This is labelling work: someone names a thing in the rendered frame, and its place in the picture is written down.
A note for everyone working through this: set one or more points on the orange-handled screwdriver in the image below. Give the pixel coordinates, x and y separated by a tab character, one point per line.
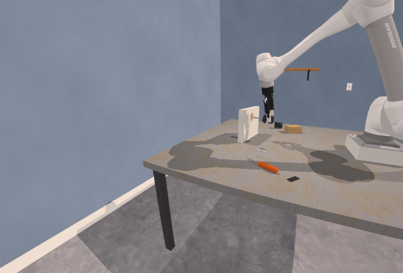
267	166

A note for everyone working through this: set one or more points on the tan cardboard box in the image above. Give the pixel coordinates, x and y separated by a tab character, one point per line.
293	129

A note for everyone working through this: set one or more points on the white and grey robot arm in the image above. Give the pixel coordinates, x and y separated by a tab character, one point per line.
385	116

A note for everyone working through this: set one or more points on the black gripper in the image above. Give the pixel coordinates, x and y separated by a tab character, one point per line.
268	92

